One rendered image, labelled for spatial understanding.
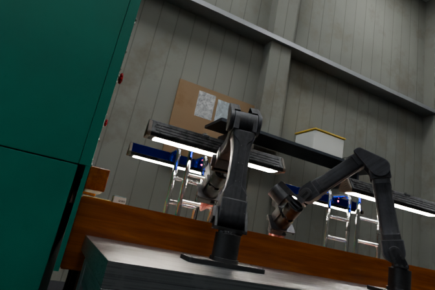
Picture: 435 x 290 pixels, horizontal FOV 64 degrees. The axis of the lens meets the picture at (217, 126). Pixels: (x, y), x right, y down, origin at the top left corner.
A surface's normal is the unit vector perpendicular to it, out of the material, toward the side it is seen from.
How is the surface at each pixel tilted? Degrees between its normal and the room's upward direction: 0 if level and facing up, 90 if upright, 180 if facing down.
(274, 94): 90
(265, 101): 90
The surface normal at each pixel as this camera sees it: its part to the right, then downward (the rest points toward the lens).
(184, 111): 0.42, -0.18
